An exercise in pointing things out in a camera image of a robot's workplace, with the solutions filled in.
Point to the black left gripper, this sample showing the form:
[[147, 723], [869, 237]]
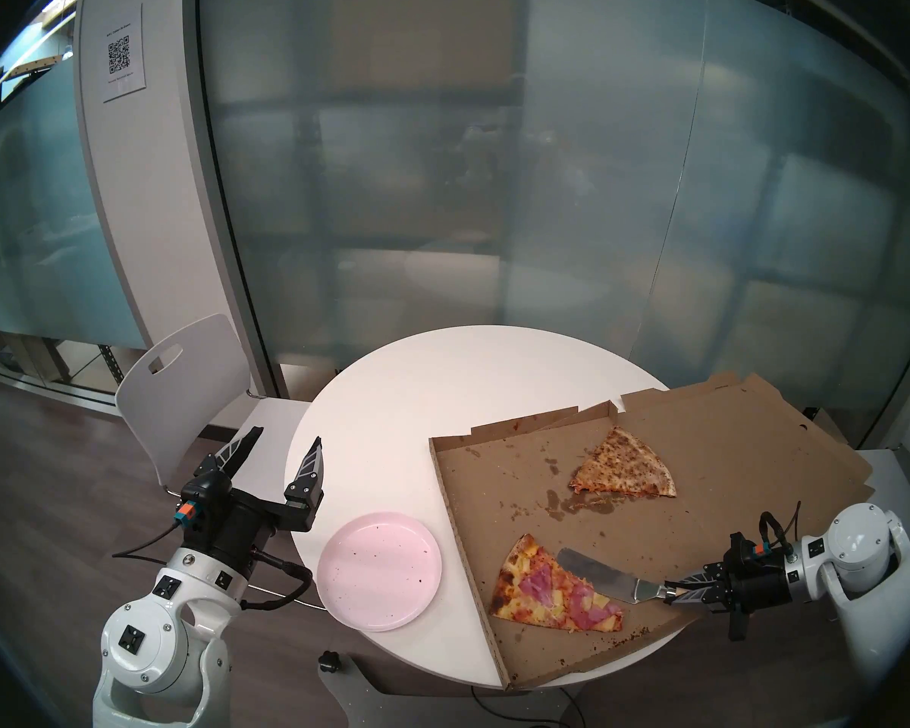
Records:
[[231, 525]]

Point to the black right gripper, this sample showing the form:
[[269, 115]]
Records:
[[762, 582]]

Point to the QR code paper sign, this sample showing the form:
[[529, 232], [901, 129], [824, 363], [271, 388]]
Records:
[[123, 53]]

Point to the cheese pizza slice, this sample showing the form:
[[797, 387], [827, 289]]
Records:
[[626, 465]]

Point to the black star knob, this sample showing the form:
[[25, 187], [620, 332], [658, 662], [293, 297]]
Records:
[[328, 662]]

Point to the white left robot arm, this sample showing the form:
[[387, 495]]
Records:
[[152, 635]]

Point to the open cardboard pizza box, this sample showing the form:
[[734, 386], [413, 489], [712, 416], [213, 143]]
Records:
[[500, 499]]

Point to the grey metal base plate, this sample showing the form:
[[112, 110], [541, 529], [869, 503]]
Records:
[[394, 696]]

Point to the white plastic chair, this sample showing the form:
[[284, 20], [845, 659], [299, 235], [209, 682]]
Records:
[[899, 480], [189, 385]]

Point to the ham pineapple pizza slice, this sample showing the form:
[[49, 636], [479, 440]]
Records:
[[538, 590]]

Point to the light wooden board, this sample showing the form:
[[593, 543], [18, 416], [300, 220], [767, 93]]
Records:
[[38, 63]]

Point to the pink round plate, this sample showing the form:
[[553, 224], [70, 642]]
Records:
[[379, 571]]

